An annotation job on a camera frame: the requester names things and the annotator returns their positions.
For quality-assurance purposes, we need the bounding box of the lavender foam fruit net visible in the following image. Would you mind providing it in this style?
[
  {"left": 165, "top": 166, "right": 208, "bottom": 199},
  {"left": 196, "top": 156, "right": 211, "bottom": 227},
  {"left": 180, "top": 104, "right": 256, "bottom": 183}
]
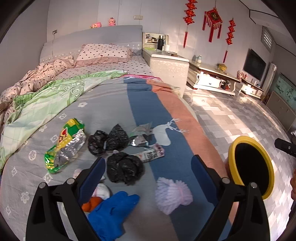
[{"left": 155, "top": 177, "right": 193, "bottom": 215}]

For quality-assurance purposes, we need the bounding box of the green yellow snack bag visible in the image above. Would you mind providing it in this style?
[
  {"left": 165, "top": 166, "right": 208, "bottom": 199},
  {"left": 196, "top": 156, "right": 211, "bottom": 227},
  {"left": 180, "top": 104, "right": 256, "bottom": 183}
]
[{"left": 44, "top": 118, "right": 86, "bottom": 174}]

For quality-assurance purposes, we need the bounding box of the yellow rimmed trash bin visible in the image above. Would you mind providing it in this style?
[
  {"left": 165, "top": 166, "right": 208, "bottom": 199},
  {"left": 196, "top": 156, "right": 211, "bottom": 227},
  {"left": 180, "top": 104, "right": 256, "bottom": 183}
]
[{"left": 226, "top": 136, "right": 275, "bottom": 200}]

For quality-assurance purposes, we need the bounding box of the person's right hand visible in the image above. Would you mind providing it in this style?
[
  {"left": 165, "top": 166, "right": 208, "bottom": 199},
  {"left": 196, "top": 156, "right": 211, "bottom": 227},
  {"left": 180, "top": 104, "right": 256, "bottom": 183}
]
[{"left": 290, "top": 169, "right": 296, "bottom": 201}]

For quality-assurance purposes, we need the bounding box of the orange round object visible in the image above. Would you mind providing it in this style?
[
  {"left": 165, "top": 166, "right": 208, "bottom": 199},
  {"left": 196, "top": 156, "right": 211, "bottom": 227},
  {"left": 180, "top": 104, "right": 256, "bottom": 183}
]
[{"left": 82, "top": 197, "right": 103, "bottom": 212}]

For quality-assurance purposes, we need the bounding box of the blue rubber glove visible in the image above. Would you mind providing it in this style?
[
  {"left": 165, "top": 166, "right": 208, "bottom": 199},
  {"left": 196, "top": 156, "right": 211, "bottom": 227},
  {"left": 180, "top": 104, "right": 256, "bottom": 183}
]
[{"left": 88, "top": 191, "right": 140, "bottom": 240}]

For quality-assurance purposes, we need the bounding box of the pink white crumpled tissue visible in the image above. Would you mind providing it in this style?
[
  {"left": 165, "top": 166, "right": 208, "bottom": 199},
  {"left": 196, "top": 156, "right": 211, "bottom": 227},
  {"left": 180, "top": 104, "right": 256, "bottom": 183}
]
[{"left": 73, "top": 168, "right": 112, "bottom": 201}]

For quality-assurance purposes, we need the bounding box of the white tv console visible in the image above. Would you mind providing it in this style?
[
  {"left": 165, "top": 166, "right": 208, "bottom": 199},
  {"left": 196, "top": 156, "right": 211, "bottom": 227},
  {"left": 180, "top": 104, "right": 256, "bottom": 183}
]
[{"left": 186, "top": 61, "right": 265, "bottom": 100}]

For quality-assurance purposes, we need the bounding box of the black flat television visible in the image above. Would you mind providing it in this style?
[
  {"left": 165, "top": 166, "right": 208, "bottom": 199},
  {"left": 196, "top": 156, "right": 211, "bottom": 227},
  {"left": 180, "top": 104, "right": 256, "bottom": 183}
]
[{"left": 243, "top": 49, "right": 266, "bottom": 80}]

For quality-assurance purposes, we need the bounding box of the black crumpled plastic bag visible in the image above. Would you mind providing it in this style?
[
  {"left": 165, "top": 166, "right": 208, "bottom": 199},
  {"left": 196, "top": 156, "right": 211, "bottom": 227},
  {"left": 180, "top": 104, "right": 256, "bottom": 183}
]
[{"left": 106, "top": 152, "right": 144, "bottom": 185}]

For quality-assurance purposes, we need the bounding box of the black plastic bag bow-shaped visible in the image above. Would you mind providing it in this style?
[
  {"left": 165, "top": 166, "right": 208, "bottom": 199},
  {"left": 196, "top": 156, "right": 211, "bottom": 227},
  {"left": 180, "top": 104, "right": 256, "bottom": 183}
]
[{"left": 88, "top": 124, "right": 129, "bottom": 156}]

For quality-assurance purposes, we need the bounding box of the green patterned quilt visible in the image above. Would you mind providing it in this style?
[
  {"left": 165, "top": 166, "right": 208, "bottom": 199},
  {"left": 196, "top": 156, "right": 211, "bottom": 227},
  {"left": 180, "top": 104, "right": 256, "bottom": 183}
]
[{"left": 1, "top": 70, "right": 127, "bottom": 169}]

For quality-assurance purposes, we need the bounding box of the white printed carton wrapper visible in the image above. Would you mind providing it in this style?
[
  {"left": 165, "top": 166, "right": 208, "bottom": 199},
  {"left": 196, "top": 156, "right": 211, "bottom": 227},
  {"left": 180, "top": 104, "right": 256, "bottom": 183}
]
[{"left": 136, "top": 144, "right": 165, "bottom": 163}]

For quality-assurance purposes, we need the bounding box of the silver foil wrapper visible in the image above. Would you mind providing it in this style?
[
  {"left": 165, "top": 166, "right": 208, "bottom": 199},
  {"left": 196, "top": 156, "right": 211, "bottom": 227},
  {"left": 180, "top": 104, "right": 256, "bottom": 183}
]
[{"left": 128, "top": 123, "right": 152, "bottom": 147}]

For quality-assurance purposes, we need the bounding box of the grey blue pink bedspread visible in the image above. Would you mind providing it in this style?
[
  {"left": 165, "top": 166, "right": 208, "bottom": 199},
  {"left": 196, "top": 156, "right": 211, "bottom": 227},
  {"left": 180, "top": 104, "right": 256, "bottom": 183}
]
[{"left": 1, "top": 72, "right": 227, "bottom": 240}]

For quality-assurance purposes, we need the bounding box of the white bedside cabinet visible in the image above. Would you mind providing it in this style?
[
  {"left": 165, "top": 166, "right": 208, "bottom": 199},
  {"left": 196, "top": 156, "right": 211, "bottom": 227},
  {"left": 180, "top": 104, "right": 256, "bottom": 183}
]
[{"left": 142, "top": 32, "right": 189, "bottom": 97}]

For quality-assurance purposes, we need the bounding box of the pink dotted duvet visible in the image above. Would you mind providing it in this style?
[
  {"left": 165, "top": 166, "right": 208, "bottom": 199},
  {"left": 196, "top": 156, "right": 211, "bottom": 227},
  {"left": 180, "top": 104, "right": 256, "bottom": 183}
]
[{"left": 1, "top": 55, "right": 75, "bottom": 129}]

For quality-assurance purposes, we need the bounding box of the red chinese knot centre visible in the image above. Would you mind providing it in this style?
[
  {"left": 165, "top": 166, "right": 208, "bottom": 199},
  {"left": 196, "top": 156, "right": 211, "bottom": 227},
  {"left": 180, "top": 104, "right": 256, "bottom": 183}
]
[{"left": 202, "top": 1, "right": 223, "bottom": 43}]

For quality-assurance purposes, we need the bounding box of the black thermos bottle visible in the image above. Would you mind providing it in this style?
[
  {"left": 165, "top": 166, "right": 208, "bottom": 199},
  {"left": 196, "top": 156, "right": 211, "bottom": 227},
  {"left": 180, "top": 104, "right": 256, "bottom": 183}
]
[{"left": 157, "top": 35, "right": 164, "bottom": 51}]

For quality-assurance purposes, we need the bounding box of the pink polka dot pillow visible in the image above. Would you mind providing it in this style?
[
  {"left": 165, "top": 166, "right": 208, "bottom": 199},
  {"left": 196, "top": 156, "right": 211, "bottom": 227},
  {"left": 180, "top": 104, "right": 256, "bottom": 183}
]
[{"left": 75, "top": 44, "right": 132, "bottom": 67}]

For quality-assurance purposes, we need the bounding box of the grey upholstered headboard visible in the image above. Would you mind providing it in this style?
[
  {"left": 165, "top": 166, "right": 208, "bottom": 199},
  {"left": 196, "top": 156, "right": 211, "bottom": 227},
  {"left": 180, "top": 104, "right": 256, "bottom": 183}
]
[{"left": 40, "top": 25, "right": 142, "bottom": 63}]

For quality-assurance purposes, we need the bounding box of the pink plush toy left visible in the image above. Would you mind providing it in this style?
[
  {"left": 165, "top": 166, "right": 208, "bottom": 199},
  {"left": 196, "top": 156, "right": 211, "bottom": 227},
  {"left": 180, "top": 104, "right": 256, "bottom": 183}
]
[{"left": 90, "top": 22, "right": 102, "bottom": 29}]

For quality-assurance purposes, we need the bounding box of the pink plush toy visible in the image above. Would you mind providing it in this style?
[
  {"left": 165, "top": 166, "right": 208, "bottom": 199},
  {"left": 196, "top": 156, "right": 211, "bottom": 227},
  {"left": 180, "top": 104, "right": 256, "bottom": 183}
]
[
  {"left": 90, "top": 22, "right": 102, "bottom": 29},
  {"left": 108, "top": 18, "right": 116, "bottom": 26}
]

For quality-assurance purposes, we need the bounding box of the pink plush toy right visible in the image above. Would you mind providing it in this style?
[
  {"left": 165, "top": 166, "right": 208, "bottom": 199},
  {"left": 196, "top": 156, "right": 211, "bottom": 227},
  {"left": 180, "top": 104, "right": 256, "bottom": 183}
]
[{"left": 108, "top": 18, "right": 116, "bottom": 26}]

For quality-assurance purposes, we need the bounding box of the red knot string right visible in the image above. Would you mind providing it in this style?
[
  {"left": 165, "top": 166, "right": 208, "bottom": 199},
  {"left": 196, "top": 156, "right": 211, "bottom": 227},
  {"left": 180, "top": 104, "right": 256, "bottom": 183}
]
[{"left": 222, "top": 18, "right": 236, "bottom": 64}]

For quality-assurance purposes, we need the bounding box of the red knot string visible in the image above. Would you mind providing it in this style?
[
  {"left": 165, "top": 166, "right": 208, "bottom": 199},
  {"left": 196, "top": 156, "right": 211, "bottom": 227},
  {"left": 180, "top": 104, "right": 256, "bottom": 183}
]
[
  {"left": 222, "top": 18, "right": 236, "bottom": 64},
  {"left": 183, "top": 0, "right": 198, "bottom": 49}
]

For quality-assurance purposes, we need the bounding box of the red knot string left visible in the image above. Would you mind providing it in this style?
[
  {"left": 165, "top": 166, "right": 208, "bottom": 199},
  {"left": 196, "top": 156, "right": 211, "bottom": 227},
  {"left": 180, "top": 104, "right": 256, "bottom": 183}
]
[{"left": 183, "top": 0, "right": 198, "bottom": 49}]

